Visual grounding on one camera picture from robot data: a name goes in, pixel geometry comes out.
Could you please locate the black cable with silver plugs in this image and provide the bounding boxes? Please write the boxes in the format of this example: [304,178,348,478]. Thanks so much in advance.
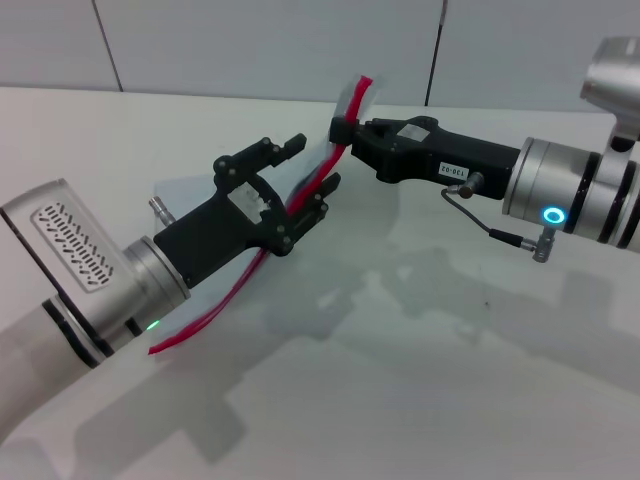
[439,171,557,263]

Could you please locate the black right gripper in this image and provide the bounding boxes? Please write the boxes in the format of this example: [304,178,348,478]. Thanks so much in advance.
[329,115,523,202]

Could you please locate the clear document bag red zip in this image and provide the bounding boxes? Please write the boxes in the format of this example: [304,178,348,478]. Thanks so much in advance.
[146,71,402,357]

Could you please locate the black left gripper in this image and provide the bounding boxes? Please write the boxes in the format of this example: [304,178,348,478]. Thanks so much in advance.
[152,133,343,289]

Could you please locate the silver connector plug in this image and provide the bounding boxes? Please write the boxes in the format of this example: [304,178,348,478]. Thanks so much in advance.
[147,196,177,227]

